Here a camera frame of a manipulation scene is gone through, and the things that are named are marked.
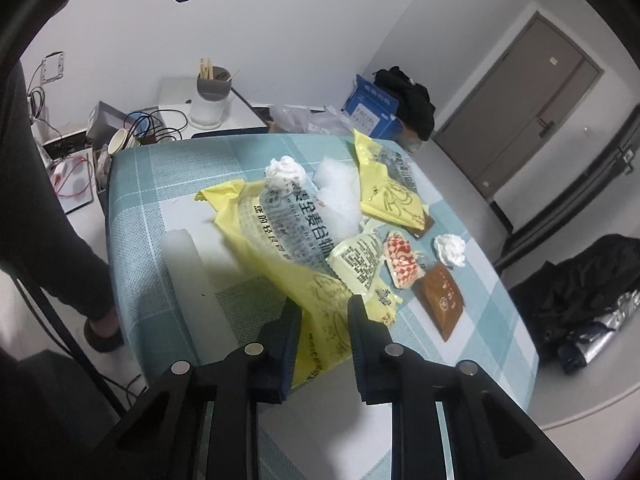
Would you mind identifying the small yellow printed wrapper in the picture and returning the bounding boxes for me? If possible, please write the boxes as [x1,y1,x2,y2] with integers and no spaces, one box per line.
[326,231,383,299]

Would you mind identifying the large yellow bread bag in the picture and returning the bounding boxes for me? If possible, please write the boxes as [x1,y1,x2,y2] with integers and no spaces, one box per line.
[194,178,404,388]

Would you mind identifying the brown sachet near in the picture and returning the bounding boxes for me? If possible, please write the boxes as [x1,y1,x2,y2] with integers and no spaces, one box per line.
[411,262,464,341]

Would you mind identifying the brown sachet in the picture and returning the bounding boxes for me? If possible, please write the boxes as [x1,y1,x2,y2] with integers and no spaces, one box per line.
[411,262,464,341]
[406,211,435,240]

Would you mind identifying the red white checkered wrapper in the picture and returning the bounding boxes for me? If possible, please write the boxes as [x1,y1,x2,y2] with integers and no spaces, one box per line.
[383,231,426,289]

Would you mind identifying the teal plaid tablecloth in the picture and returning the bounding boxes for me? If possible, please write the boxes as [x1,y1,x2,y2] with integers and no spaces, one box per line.
[105,131,540,480]

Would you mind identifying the grey cup with sticks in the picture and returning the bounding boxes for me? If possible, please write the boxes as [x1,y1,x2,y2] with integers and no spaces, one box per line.
[196,58,238,102]

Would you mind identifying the crumpled white tissue right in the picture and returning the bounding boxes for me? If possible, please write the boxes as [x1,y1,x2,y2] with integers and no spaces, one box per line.
[433,234,466,268]

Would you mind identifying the crumpled white tissue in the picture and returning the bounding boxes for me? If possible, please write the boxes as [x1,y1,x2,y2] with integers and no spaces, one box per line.
[433,234,466,268]
[265,155,307,190]

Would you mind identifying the brown sachet far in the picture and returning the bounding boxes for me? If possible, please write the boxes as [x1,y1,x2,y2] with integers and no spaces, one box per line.
[406,211,435,240]

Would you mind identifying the white cylindrical container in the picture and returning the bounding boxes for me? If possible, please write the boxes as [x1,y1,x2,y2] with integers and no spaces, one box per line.
[188,92,229,129]

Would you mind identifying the crumpled white tissue left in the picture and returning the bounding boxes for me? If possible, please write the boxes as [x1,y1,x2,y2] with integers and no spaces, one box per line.
[265,155,307,190]

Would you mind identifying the paper cup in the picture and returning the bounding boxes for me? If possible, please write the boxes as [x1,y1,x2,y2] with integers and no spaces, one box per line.
[107,128,140,156]

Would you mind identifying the far yellow bread bag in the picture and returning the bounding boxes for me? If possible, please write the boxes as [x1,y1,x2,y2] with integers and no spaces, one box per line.
[352,130,427,229]

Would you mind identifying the grey plastic mailer bag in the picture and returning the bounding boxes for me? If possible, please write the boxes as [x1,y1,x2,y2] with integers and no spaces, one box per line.
[269,105,354,136]

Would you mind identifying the silver folded umbrella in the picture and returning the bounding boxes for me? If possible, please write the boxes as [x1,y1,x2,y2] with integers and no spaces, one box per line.
[558,289,639,375]

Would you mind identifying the black hanging jacket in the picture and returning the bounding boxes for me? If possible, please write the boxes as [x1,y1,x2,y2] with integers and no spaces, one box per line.
[509,234,639,365]

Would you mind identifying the blue cardboard box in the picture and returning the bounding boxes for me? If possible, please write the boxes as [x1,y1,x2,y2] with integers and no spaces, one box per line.
[343,75,404,141]

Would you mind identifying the black clothes pile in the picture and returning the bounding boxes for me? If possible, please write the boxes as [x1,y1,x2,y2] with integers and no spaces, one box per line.
[374,66,436,141]

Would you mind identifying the person's leg and slipper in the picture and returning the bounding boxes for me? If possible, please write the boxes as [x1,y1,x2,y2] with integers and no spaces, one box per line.
[1,64,124,353]

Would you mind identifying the grey entrance door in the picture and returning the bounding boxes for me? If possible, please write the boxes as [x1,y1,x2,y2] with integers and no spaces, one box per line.
[435,13,602,202]

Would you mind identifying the black framed standing mirror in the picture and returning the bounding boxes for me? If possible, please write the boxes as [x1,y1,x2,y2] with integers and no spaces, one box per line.
[494,105,639,273]

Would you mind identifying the tangled black cables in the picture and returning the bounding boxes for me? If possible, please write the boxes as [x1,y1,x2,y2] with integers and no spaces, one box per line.
[119,106,191,149]

